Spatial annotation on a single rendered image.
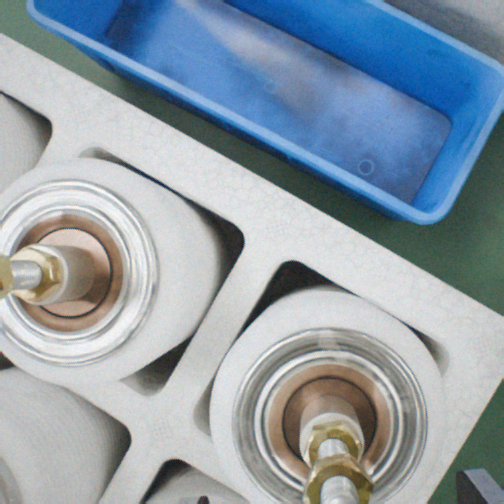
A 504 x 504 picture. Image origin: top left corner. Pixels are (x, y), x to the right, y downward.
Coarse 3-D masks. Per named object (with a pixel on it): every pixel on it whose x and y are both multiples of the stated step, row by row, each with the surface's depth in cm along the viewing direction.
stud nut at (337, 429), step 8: (320, 424) 21; (328, 424) 21; (336, 424) 21; (344, 424) 21; (312, 432) 21; (320, 432) 21; (328, 432) 21; (336, 432) 21; (344, 432) 21; (352, 432) 21; (312, 440) 21; (320, 440) 21; (344, 440) 21; (352, 440) 21; (360, 440) 21; (312, 448) 21; (352, 448) 21; (360, 448) 21; (304, 456) 21; (312, 456) 21; (352, 456) 21
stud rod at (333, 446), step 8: (328, 440) 21; (336, 440) 20; (320, 448) 20; (328, 448) 20; (336, 448) 20; (344, 448) 20; (320, 456) 20; (328, 480) 17; (336, 480) 17; (344, 480) 17; (328, 488) 16; (336, 488) 16; (344, 488) 16; (352, 488) 16; (328, 496) 16; (336, 496) 16; (344, 496) 16; (352, 496) 16
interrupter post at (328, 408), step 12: (324, 396) 24; (336, 396) 24; (312, 408) 23; (324, 408) 22; (336, 408) 22; (348, 408) 23; (312, 420) 22; (324, 420) 22; (348, 420) 22; (300, 432) 23; (360, 432) 22; (300, 444) 22; (360, 456) 21
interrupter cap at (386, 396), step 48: (288, 336) 24; (336, 336) 24; (240, 384) 24; (288, 384) 24; (336, 384) 25; (384, 384) 24; (240, 432) 24; (288, 432) 25; (384, 432) 24; (288, 480) 24; (384, 480) 24
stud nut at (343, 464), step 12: (336, 456) 17; (348, 456) 17; (312, 468) 17; (324, 468) 17; (336, 468) 17; (348, 468) 17; (360, 468) 17; (312, 480) 17; (324, 480) 17; (360, 480) 17; (372, 480) 17; (312, 492) 17; (360, 492) 17
